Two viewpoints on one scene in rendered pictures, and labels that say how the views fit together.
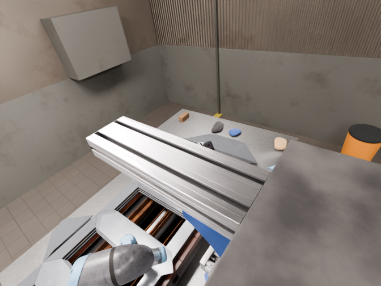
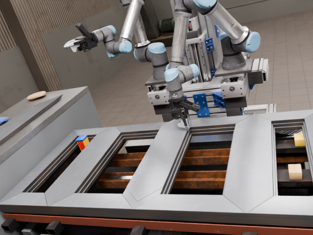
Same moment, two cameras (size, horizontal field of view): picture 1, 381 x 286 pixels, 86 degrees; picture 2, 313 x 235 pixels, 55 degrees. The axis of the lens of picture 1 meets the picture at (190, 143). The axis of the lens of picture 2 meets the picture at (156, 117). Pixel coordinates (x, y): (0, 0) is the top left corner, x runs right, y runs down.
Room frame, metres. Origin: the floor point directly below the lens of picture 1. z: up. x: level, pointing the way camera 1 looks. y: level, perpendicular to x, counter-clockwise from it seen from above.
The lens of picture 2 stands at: (1.11, 1.82, 1.67)
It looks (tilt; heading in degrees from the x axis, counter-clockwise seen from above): 24 degrees down; 254
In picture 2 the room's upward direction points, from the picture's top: 16 degrees counter-clockwise
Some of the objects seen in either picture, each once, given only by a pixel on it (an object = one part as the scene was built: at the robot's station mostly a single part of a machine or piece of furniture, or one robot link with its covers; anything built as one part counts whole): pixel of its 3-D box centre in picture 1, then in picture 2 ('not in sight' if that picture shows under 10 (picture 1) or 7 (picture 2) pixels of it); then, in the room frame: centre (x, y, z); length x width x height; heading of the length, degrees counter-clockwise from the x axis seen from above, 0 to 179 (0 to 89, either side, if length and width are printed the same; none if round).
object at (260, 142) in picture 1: (216, 138); (2, 133); (1.56, -0.26, 1.03); 1.30 x 0.60 x 0.04; 49
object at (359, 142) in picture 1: (358, 150); not in sight; (1.82, -2.12, 0.29); 0.38 x 0.37 x 0.58; 137
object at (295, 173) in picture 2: not in sight; (295, 171); (0.35, 0.98, 0.79); 0.06 x 0.05 x 0.04; 49
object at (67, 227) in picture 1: (63, 232); not in sight; (0.96, 1.13, 0.77); 0.45 x 0.20 x 0.04; 139
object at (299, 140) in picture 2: not in sight; (300, 139); (0.16, 0.82, 0.79); 0.06 x 0.05 x 0.04; 49
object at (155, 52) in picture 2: not in sight; (157, 53); (0.42, -0.15, 1.20); 0.13 x 0.12 x 0.14; 112
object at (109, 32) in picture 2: not in sight; (106, 33); (0.71, -0.17, 1.43); 0.11 x 0.08 x 0.09; 21
